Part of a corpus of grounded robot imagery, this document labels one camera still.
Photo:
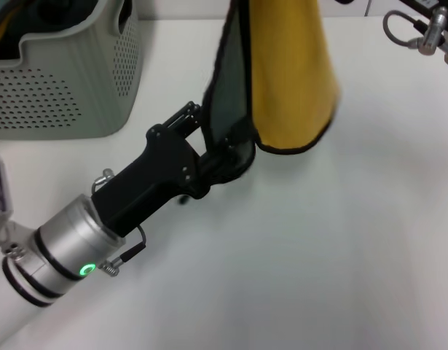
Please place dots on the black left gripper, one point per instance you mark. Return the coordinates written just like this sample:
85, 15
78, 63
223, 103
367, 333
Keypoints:
151, 182

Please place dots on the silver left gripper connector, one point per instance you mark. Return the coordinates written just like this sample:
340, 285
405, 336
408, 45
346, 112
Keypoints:
108, 173

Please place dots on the yellow towel with black border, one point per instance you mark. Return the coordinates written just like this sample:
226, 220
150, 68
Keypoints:
289, 73

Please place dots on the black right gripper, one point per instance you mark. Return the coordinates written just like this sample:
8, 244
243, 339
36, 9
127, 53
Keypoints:
425, 5

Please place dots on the grey perforated storage box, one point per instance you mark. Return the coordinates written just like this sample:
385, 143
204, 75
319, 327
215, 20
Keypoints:
63, 91

